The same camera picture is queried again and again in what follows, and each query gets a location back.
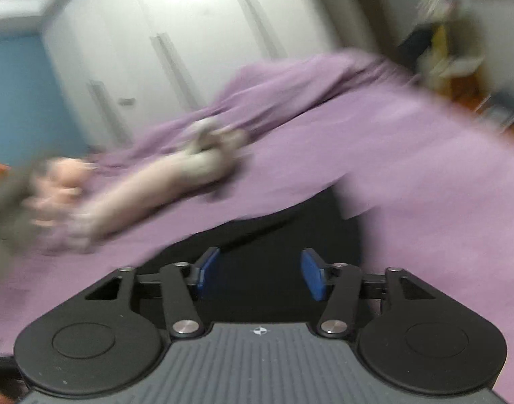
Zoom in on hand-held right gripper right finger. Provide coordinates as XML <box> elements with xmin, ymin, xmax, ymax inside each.
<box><xmin>301</xmin><ymin>248</ymin><xmax>438</xmax><ymax>340</ymax></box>

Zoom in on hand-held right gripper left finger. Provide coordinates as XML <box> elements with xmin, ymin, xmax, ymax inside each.
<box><xmin>84</xmin><ymin>247</ymin><xmax>222</xmax><ymax>340</ymax></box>

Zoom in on black long-sleeve shirt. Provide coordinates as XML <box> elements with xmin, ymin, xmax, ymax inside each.
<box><xmin>137</xmin><ymin>187</ymin><xmax>364</xmax><ymax>325</ymax></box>

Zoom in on long pale pink plush toy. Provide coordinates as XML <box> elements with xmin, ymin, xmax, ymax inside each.
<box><xmin>69</xmin><ymin>117</ymin><xmax>251</xmax><ymax>242</ymax></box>

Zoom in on purple blanket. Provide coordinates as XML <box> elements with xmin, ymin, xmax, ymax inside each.
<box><xmin>0</xmin><ymin>48</ymin><xmax>514</xmax><ymax>404</ymax></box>

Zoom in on pink plush toy grey paws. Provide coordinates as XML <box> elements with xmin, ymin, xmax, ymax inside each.
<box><xmin>27</xmin><ymin>157</ymin><xmax>95</xmax><ymax>230</ymax></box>

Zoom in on white wardrobe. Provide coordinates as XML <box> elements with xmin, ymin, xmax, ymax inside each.
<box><xmin>40</xmin><ymin>0</ymin><xmax>369</xmax><ymax>158</ymax></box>

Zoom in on round side table yellow legs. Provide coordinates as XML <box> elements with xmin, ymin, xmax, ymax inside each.
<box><xmin>419</xmin><ymin>21</ymin><xmax>495</xmax><ymax>98</ymax></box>

